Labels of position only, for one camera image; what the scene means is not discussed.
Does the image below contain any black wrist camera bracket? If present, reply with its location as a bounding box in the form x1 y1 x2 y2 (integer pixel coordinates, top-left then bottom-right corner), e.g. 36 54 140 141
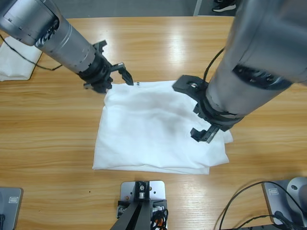
92 40 108 55
172 75 210 103

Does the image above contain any folded white cloth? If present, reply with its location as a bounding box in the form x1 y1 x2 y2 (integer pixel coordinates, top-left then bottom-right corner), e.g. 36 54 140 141
0 35 43 82

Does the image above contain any white t-shirt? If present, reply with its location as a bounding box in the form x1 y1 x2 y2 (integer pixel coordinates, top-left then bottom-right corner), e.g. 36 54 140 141
92 80 235 175

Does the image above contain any grey base plate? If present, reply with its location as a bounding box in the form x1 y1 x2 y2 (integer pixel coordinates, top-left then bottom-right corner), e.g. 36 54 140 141
262 181 307 226
0 187 24 230

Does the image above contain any thin dark base cable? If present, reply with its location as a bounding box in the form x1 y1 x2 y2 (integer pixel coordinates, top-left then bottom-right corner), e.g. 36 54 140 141
236 214 292 230

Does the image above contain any long black cable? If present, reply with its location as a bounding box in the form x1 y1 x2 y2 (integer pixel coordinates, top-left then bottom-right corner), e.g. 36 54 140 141
220 181 303 230

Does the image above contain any white mount block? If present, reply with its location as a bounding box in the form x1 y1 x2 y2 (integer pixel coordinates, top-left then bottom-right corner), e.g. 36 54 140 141
119 181 168 230

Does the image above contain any black sneaker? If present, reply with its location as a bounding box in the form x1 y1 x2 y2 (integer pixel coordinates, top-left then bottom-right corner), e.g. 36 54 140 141
212 0 237 12

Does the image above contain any thin black wrist camera cable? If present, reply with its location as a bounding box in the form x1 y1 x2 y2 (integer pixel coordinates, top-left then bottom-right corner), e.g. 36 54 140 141
202 47 226 82
0 34 63 71

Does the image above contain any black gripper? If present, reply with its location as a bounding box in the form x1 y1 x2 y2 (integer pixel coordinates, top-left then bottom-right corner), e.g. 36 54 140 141
190 95 243 143
78 54 134 94

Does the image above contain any orange and black cable bundle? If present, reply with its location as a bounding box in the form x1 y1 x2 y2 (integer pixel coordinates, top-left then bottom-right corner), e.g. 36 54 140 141
150 207 170 230

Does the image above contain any white metal leg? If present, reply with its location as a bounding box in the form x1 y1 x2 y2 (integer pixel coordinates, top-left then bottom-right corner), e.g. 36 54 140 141
193 0 205 17

